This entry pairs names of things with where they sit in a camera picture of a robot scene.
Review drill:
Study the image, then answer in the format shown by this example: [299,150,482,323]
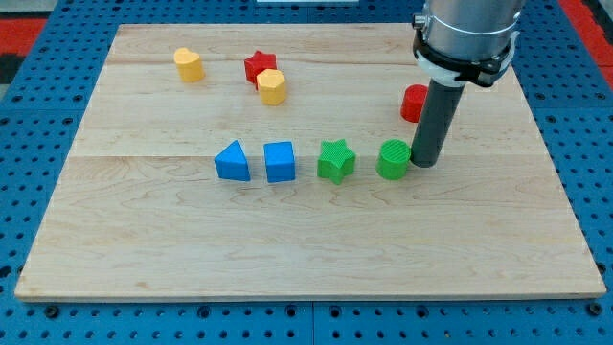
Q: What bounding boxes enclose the red star block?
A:
[243,50,277,85]

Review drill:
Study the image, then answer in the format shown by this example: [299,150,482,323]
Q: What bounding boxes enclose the red cylinder block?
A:
[400,84,428,123]

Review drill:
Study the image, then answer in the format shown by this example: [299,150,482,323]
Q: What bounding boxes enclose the green cylinder block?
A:
[375,139,412,180]

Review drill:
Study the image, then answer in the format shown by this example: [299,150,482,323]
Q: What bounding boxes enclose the yellow heart block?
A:
[173,47,206,82]

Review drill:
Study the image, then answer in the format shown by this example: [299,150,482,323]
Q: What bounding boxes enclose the green star block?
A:
[317,139,356,185]

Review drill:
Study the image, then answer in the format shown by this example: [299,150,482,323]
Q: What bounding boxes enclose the blue cube block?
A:
[263,141,296,183]

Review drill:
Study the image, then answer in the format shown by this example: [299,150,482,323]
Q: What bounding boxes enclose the wooden board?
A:
[15,24,606,302]

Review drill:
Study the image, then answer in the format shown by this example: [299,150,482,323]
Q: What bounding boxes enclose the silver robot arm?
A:
[413,0,525,87]

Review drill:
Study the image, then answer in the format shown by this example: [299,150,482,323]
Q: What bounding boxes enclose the blue triangle block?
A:
[214,140,251,181]

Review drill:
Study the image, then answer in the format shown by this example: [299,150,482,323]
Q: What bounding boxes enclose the yellow hexagon block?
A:
[256,69,286,105]

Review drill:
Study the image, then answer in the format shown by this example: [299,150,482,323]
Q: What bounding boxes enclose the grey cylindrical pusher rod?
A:
[411,80,465,168]

